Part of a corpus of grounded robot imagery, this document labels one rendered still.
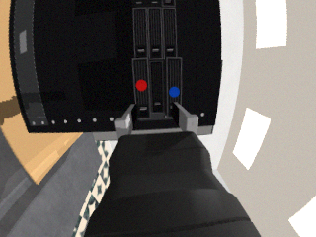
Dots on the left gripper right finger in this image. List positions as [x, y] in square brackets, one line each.
[184, 119]

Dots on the flat tan wooden board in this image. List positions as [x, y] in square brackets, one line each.
[36, 152]

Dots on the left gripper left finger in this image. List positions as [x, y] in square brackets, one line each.
[127, 122]

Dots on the black rack frame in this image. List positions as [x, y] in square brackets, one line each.
[71, 61]

